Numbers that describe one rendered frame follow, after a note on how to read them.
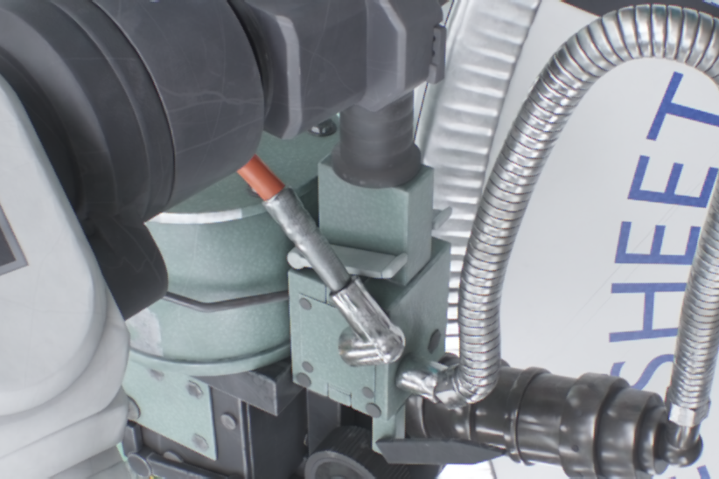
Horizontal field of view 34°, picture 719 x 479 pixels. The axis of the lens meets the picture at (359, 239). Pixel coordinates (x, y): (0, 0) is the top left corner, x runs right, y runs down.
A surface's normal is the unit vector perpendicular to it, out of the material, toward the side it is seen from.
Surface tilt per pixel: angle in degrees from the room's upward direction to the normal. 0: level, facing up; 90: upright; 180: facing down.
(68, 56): 135
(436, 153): 90
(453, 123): 88
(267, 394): 58
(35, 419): 124
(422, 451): 47
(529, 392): 92
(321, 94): 129
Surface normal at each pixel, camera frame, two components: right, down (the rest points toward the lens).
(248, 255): 0.42, 0.54
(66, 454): 0.76, 0.37
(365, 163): -0.31, 0.56
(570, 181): 0.00, 0.46
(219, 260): 0.17, 0.58
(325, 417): -0.52, 0.51
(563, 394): -0.32, -0.74
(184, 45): 0.57, -0.22
